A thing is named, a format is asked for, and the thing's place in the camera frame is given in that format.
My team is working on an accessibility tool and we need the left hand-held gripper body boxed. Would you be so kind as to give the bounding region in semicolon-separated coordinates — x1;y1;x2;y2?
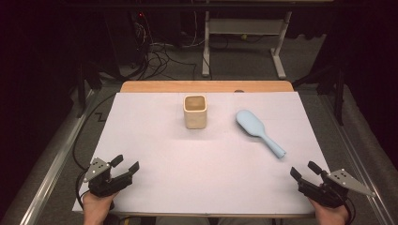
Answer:
83;157;134;199

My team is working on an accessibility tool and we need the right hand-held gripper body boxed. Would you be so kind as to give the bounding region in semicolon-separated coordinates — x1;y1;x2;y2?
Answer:
298;168;377;209

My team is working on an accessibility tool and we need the light blue hairbrush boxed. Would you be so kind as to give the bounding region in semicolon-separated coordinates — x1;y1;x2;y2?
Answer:
236;109;287;159

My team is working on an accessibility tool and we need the beige square cup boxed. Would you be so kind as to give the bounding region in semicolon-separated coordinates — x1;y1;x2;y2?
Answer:
182;94;208;130

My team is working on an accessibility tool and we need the person's right hand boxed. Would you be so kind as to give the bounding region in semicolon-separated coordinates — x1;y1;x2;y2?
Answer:
308;197;351;225

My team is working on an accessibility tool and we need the person's left hand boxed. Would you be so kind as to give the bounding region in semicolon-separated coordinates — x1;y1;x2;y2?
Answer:
82;190;119;225

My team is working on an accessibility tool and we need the black metal stand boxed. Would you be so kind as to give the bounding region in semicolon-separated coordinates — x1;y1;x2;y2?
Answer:
75;60;103;119
292;64;345;127

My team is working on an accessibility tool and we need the dark computer tower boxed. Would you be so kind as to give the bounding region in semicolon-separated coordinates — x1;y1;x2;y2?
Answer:
104;10;148;69

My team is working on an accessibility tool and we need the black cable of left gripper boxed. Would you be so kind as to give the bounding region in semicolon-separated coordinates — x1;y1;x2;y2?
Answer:
74;170;90;211

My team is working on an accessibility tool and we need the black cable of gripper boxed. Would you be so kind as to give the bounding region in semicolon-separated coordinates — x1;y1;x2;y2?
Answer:
343;199;357;225
74;170;90;211

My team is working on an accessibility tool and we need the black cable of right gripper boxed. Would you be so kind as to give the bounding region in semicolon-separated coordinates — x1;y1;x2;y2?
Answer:
343;199;357;225

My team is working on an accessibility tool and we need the aluminium rail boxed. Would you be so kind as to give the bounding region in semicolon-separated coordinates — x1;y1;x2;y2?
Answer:
318;93;398;225
18;89;96;225

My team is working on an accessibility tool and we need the long black floor cable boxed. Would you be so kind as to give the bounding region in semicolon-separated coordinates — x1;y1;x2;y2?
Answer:
72;93;117;173

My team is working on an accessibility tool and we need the tangle of floor cables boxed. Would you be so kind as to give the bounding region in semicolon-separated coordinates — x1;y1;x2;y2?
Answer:
130;18;202;81

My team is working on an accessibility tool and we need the white metal desk frame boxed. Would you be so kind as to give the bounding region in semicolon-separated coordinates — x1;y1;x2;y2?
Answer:
201;10;294;81

